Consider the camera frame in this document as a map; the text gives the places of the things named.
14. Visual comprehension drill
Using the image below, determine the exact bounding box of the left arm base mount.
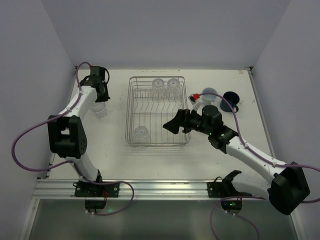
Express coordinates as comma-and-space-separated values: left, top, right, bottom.
72, 175, 120, 198

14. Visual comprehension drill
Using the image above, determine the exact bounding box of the right controller box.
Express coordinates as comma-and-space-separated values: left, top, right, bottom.
221, 199, 243, 214

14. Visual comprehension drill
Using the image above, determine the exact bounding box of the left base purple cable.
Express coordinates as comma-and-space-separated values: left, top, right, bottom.
86, 181, 136, 217

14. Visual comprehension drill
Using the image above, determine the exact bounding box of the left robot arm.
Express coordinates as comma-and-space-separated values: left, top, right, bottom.
47, 65, 110, 184

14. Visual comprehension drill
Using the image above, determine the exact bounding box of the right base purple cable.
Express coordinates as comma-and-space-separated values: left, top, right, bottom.
209, 194, 267, 240

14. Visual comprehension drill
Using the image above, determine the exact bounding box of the light grey footed cup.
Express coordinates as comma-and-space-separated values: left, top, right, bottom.
201, 87, 218, 106

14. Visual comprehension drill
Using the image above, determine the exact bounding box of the clear glass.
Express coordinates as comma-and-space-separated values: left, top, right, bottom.
166, 78, 181, 98
133, 125, 150, 144
90, 102, 107, 119
151, 78, 166, 98

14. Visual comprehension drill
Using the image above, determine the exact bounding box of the left controller box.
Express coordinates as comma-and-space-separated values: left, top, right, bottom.
84, 199, 106, 212

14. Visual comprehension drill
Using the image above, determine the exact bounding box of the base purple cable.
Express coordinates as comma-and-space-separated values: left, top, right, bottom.
209, 194, 267, 240
86, 181, 136, 217

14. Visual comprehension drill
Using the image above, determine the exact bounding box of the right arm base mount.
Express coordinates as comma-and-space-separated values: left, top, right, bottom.
206, 170, 252, 198

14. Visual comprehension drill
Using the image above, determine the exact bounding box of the metal wire dish rack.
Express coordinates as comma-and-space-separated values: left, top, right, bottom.
125, 76, 191, 147

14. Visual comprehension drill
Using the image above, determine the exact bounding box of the controller box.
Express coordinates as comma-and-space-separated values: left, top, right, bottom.
221, 199, 243, 214
84, 199, 106, 212

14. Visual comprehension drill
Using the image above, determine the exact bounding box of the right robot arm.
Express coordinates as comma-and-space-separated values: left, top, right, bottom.
163, 105, 310, 215

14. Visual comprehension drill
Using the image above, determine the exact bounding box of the dark blue ceramic mug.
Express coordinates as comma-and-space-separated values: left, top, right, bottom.
220, 91, 240, 113

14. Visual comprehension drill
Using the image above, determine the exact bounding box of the aluminium front rail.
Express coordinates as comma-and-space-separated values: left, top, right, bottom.
32, 177, 276, 201

